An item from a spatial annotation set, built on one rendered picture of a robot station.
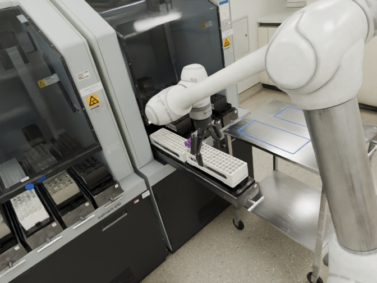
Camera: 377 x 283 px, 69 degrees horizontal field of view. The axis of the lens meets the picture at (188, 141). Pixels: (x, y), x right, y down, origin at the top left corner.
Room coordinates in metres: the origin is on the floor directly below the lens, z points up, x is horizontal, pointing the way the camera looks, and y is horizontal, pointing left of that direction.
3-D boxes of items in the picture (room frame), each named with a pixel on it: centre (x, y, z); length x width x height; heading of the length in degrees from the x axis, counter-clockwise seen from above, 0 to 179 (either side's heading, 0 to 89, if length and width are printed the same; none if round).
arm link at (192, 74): (1.00, -0.06, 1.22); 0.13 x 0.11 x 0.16; 130
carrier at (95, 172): (1.09, 0.47, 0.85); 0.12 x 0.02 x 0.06; 124
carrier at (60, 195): (1.00, 0.60, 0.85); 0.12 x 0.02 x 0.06; 125
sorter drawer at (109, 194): (1.28, 0.60, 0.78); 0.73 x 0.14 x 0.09; 34
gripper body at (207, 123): (1.00, -0.07, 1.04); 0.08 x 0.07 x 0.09; 124
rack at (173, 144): (1.24, 0.08, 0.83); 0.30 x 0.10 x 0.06; 34
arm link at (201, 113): (1.00, -0.07, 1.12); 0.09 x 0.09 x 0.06
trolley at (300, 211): (1.16, -0.55, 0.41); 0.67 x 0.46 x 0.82; 32
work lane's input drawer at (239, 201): (1.09, -0.02, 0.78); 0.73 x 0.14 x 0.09; 34
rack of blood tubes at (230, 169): (0.97, -0.09, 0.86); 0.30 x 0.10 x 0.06; 34
